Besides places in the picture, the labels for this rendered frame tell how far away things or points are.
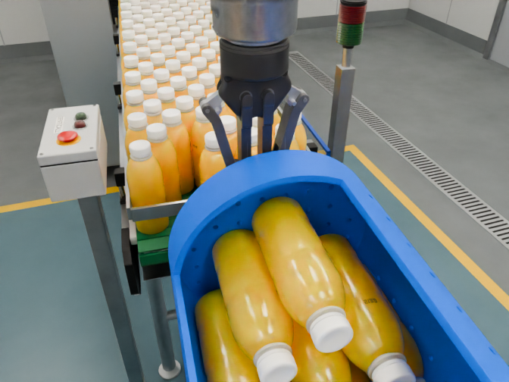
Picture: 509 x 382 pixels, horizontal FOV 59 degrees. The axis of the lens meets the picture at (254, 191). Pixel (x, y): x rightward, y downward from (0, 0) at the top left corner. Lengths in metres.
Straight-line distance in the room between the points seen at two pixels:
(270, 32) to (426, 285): 0.27
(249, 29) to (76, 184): 0.53
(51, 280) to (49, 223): 0.42
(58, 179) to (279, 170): 0.50
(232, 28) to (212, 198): 0.18
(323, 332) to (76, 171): 0.58
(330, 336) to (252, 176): 0.19
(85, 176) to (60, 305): 1.30
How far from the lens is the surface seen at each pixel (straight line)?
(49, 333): 2.06
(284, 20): 0.47
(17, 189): 2.94
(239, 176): 0.51
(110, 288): 1.19
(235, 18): 0.46
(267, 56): 0.48
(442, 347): 0.56
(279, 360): 0.47
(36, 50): 5.01
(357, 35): 1.16
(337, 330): 0.44
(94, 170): 0.88
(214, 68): 1.20
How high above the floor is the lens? 1.51
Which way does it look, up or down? 35 degrees down
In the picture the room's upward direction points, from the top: straight up
